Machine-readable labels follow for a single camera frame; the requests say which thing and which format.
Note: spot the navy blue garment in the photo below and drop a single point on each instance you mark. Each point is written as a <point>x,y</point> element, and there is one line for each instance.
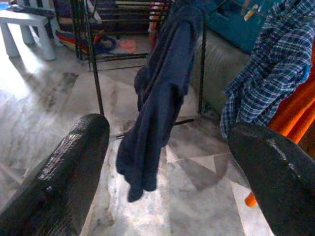
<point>157,103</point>

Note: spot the grey green leather sofa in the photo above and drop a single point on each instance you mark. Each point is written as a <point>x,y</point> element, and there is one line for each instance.
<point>219,73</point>

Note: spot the pale plastic child chair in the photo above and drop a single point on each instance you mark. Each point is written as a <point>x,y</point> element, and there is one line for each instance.
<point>22,20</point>

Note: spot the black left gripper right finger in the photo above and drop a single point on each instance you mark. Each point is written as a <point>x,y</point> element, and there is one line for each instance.
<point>283,186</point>

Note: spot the colourful striped cloth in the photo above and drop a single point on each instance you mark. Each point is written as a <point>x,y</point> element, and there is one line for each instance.
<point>69,39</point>

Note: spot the orange garment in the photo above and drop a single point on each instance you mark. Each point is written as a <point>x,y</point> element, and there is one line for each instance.
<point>297,110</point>

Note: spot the black metal drying rack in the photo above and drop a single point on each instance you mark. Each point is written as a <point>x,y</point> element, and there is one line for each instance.
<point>98,96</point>

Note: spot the pink slipper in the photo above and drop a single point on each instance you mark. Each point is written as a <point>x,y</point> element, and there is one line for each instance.
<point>128,44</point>

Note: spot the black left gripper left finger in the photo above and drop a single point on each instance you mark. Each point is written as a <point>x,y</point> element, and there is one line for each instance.
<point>56,186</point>

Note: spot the blue plaid shirt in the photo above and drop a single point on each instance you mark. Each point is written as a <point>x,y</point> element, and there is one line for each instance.
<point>275,64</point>

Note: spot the red white striped cloth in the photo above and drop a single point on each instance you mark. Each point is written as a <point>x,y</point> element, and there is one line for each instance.
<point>157,14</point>

